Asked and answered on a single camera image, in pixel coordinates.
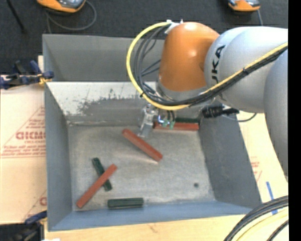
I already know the dark green flat block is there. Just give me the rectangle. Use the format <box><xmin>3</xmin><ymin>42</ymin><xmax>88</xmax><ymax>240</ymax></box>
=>
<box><xmin>107</xmin><ymin>197</ymin><xmax>144</xmax><ymax>210</ymax></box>
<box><xmin>174</xmin><ymin>117</ymin><xmax>200</xmax><ymax>124</ymax></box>
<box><xmin>91</xmin><ymin>157</ymin><xmax>113</xmax><ymax>192</ymax></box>

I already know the brown cardboard board red print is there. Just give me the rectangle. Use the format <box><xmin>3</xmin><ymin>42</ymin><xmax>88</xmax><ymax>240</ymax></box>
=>
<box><xmin>0</xmin><ymin>55</ymin><xmax>288</xmax><ymax>226</ymax></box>

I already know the grey metal bin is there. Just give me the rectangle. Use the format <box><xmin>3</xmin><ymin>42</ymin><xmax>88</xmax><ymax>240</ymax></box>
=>
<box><xmin>42</xmin><ymin>33</ymin><xmax>263</xmax><ymax>232</ymax></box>

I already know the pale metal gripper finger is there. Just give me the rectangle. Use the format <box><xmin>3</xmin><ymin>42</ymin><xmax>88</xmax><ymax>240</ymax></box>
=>
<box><xmin>140</xmin><ymin>103</ymin><xmax>157</xmax><ymax>122</ymax></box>
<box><xmin>137</xmin><ymin>120</ymin><xmax>153</xmax><ymax>138</ymax></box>

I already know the black cylinder on white bracket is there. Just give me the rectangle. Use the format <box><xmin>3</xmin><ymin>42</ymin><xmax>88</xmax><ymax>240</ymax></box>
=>
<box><xmin>202</xmin><ymin>104</ymin><xmax>240</xmax><ymax>119</ymax></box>

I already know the red-brown flat block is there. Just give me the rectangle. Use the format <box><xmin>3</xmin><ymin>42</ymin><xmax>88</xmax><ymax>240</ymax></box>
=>
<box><xmin>121</xmin><ymin>129</ymin><xmax>164</xmax><ymax>162</ymax></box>
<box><xmin>153</xmin><ymin>122</ymin><xmax>200</xmax><ymax>132</ymax></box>
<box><xmin>75</xmin><ymin>163</ymin><xmax>118</xmax><ymax>209</ymax></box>

